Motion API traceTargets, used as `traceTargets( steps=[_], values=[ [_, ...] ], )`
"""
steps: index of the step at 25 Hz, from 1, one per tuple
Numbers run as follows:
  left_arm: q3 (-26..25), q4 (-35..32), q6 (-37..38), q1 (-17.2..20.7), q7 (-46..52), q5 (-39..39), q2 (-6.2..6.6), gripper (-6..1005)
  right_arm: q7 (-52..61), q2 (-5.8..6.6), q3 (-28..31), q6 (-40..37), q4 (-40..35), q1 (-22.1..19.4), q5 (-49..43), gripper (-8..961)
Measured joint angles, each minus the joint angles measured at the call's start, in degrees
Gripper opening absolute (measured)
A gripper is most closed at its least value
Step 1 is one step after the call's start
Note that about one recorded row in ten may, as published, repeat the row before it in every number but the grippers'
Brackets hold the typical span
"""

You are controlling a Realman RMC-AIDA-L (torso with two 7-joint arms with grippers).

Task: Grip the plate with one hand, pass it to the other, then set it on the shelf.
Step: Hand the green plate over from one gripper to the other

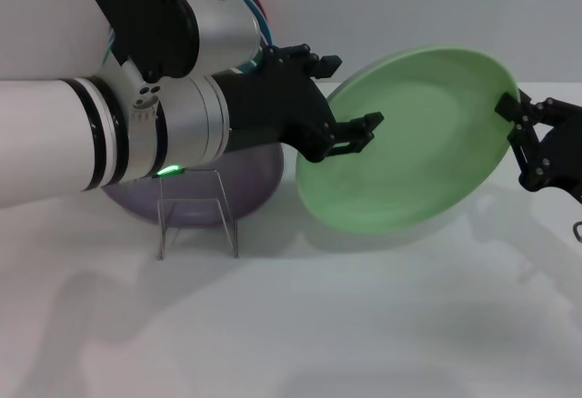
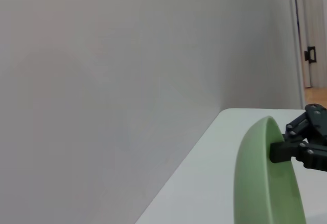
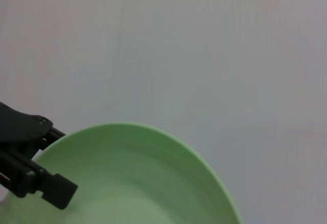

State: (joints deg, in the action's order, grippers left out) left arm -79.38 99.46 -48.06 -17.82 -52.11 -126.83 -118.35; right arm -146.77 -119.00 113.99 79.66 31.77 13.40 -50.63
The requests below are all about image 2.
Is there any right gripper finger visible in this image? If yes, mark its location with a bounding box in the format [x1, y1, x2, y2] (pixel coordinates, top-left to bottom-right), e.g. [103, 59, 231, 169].
[282, 103, 327, 146]
[270, 140, 327, 172]

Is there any black door handle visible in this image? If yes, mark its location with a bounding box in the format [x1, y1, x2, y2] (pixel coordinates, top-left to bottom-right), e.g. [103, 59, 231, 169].
[303, 46, 318, 64]

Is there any light green plate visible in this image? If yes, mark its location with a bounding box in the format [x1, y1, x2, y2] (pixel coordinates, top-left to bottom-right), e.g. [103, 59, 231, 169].
[233, 115, 307, 224]

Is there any white door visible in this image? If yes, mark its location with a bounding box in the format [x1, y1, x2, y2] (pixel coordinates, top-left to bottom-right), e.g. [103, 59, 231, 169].
[288, 0, 327, 89]

